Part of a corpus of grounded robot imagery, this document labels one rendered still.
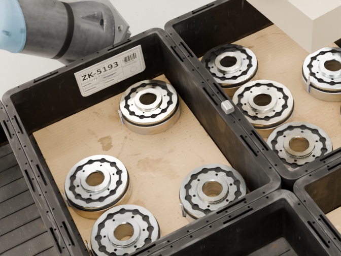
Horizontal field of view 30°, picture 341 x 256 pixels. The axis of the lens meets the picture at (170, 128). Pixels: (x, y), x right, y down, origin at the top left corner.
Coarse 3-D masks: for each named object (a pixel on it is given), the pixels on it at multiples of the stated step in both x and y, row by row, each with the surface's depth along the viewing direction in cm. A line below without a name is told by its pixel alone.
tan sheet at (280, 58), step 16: (256, 32) 121; (272, 32) 121; (256, 48) 118; (272, 48) 118; (288, 48) 117; (272, 64) 115; (288, 64) 115; (272, 80) 113; (288, 80) 112; (304, 96) 109; (304, 112) 107; (320, 112) 106; (336, 112) 106; (336, 128) 104; (336, 144) 102
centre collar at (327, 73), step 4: (328, 56) 109; (332, 56) 109; (336, 56) 109; (320, 60) 109; (324, 60) 109; (328, 60) 109; (332, 60) 109; (336, 60) 109; (340, 60) 108; (320, 64) 109; (324, 64) 109; (340, 64) 109; (320, 68) 108; (324, 68) 108; (324, 72) 107; (328, 72) 107; (332, 72) 107; (336, 72) 107; (340, 72) 107; (328, 76) 107; (332, 76) 107; (336, 76) 107
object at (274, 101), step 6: (258, 90) 106; (264, 90) 106; (252, 96) 106; (270, 96) 105; (276, 96) 105; (252, 102) 105; (270, 102) 105; (276, 102) 104; (252, 108) 104; (258, 108) 104; (264, 108) 104; (270, 108) 104
